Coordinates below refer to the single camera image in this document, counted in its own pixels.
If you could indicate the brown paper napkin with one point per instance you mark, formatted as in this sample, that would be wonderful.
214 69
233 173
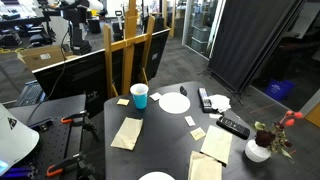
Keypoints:
217 144
127 133
204 168

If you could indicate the black and grey remote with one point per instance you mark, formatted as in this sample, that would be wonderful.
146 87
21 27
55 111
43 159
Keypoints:
205 100

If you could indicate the small black remote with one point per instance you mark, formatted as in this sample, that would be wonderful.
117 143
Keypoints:
183 90

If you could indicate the large black monitor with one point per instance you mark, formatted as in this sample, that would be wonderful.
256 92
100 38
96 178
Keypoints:
76 78

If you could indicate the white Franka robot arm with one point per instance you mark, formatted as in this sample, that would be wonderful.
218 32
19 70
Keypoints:
15 140

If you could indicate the grey storage bin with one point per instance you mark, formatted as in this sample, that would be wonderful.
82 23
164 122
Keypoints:
199 46
202 33

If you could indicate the blue plastic cup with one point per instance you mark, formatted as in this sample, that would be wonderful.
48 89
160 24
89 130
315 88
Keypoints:
140 100

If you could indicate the dark grey room divider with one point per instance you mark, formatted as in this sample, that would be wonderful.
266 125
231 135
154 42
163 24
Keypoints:
246 43

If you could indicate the cardboard box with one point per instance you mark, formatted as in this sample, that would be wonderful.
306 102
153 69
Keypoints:
40 58

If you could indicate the small white card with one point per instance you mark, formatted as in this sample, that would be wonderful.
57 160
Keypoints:
155 96
215 116

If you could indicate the black clamp bracket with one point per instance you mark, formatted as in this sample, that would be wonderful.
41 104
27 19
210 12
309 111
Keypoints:
90 128
85 170

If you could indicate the white round plate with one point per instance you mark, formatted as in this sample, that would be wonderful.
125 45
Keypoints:
174 103
156 176

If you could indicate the black TV remote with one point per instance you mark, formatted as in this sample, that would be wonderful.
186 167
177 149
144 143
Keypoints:
233 127

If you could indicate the black perforated mounting table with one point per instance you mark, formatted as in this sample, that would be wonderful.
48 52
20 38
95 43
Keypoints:
56 140

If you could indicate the blue plastic bin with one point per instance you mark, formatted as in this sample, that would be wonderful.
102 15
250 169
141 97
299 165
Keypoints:
279 89

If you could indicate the crumpled white tissue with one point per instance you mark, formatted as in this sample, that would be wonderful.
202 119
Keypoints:
220 102

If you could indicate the wooden easel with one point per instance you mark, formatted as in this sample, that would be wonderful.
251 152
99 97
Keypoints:
171 16
128 50

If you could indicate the white round vase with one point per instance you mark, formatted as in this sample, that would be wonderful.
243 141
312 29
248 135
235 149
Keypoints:
256 152

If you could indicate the black office desk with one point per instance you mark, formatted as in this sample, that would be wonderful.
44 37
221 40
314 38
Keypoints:
20 20

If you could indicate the black equipment stand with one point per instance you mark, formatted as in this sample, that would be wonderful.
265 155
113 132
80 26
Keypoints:
78 30

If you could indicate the black keyboard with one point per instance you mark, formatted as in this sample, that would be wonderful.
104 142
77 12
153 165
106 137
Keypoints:
30 94

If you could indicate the small black block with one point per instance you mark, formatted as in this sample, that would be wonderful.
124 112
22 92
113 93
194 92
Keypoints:
42 125

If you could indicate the yellow sticky note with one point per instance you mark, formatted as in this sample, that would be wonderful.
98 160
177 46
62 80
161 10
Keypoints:
123 102

